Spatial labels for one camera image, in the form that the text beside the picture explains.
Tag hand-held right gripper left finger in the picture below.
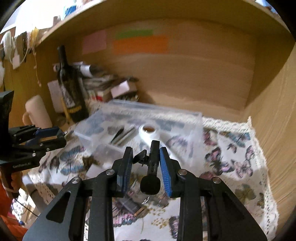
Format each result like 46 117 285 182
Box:
22 146 134 241

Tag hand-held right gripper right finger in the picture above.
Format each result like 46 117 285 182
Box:
159 146 275 241

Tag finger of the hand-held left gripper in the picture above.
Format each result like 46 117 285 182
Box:
10 125 68 142
14 137 67 160

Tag black clip-on microphone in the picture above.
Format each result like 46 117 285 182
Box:
133 140 162 195

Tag clear plastic storage box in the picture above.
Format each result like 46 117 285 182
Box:
74 100 204 168

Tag person's left hand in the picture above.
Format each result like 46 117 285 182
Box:
0 171 24 200

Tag small clear plastic case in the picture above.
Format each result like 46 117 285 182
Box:
114 181 170 215

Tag black and silver pens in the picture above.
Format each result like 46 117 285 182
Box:
110 126 137 147

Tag dark wine bottle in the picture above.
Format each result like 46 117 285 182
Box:
57 45 90 123

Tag butterfly printed tablecloth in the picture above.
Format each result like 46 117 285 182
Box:
23 101 279 241

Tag orange clothing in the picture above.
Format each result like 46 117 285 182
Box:
0 184 29 235

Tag pile of papers and booklets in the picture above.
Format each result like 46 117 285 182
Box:
53 61 139 103

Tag small white cardboard box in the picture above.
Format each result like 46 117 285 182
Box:
110 81 137 99

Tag hanging paper tags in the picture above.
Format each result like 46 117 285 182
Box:
10 28 44 87

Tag white plush toy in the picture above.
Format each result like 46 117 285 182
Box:
0 30 17 78

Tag pink sticky note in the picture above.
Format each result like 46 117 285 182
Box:
82 30 107 55

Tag orange sticky note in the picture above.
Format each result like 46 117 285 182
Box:
112 35 170 55

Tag green sticky note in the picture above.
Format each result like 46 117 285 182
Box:
115 29 154 40

